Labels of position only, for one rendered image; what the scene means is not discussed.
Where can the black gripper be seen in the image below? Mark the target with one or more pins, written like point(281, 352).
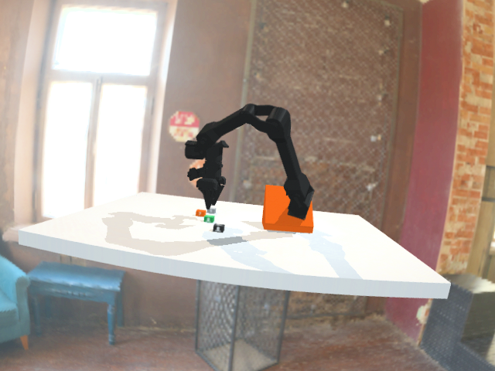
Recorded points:
point(210, 186)

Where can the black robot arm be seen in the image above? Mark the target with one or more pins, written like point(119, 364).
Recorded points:
point(278, 128)

